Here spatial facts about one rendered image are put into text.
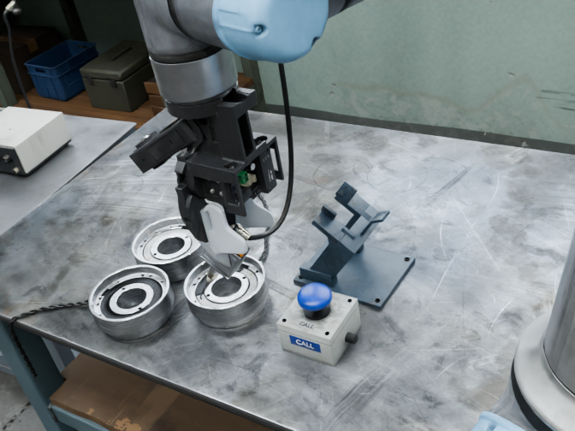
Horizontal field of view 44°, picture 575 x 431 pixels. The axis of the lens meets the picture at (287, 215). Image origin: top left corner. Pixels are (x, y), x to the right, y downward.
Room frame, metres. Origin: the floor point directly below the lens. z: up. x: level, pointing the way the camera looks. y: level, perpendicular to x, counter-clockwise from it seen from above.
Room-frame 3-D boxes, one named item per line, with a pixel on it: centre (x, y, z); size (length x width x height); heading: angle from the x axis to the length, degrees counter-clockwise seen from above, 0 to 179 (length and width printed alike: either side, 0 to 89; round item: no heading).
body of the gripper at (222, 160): (0.62, 0.05, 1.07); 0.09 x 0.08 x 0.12; 50
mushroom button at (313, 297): (0.59, -0.01, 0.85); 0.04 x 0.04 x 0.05
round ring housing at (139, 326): (0.70, 0.22, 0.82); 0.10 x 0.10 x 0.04
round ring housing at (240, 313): (0.69, 0.09, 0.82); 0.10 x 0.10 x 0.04
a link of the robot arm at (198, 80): (0.62, 0.06, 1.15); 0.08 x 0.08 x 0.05
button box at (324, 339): (0.59, -0.02, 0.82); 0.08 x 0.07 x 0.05; 53
